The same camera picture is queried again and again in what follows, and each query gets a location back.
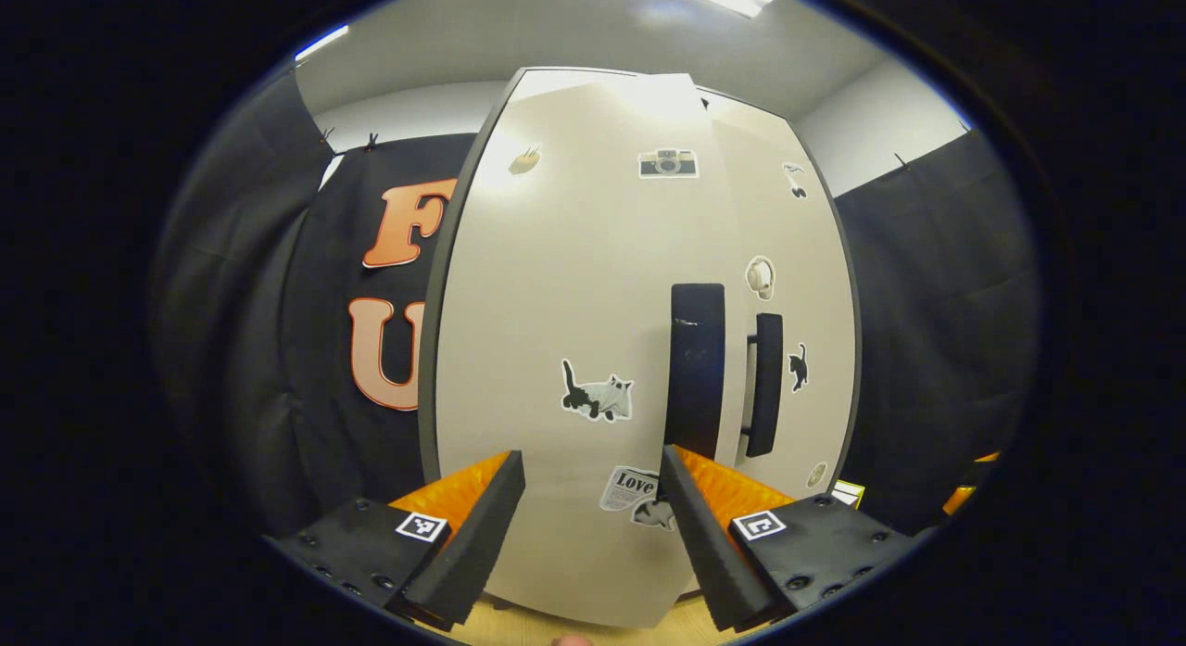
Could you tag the white cabinet door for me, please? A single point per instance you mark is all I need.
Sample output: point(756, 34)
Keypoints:
point(556, 284)
point(820, 257)

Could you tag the ceiling light strip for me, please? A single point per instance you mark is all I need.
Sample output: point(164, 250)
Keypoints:
point(321, 42)

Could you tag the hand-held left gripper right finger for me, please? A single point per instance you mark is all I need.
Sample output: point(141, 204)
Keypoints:
point(704, 544)

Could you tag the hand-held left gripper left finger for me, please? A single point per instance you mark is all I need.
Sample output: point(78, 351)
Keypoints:
point(473, 553)

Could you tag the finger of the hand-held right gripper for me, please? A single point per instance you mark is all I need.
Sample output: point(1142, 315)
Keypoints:
point(964, 493)

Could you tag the yellow book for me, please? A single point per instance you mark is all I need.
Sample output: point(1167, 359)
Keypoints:
point(848, 493)

